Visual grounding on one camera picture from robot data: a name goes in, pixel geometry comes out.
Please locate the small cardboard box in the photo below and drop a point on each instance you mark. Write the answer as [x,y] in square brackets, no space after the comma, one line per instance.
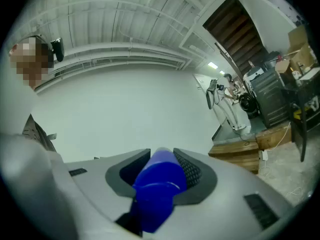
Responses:
[282,66]

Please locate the black metal chair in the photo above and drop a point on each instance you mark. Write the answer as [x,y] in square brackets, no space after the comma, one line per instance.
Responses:
[298,119]

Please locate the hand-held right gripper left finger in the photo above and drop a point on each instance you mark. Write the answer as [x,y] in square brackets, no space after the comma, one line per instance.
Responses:
[117,177]

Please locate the small ceiling light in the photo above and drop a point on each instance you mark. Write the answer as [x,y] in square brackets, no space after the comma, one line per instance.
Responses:
[222,72]
[212,65]

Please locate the large cardboard box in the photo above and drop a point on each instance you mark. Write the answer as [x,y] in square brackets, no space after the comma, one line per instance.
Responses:
[300,49]

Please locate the dark washing machine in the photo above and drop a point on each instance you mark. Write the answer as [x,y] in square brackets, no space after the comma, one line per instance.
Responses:
[270,99]

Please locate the brown wooden staircase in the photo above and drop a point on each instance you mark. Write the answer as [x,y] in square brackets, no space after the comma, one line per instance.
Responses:
[235,34]

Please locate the white round appliance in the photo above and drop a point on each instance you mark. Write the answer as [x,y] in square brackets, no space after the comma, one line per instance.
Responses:
[253,73]

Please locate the white power strip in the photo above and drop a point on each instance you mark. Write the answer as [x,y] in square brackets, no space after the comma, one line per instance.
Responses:
[264,155]

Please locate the blue pen-like object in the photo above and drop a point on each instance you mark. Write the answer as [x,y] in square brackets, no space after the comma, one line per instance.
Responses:
[160,184]

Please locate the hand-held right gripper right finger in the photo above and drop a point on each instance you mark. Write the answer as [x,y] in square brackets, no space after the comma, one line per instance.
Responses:
[202,179]

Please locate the person's head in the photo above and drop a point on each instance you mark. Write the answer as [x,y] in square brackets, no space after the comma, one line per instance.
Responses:
[30,61]

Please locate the wooden platform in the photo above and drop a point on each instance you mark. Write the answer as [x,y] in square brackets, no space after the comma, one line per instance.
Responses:
[237,154]

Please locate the black head-mounted camera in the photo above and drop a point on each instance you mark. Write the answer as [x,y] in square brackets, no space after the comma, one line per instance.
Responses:
[58,49]

